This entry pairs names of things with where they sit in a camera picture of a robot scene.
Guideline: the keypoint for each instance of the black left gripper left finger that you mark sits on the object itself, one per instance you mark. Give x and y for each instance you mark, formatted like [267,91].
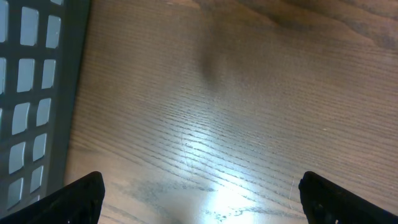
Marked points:
[78,202]

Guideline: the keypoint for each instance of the grey plastic basket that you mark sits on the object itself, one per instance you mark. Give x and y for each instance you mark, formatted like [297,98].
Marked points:
[42,46]

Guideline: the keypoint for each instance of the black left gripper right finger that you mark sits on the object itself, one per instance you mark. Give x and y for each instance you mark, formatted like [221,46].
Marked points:
[325,202]

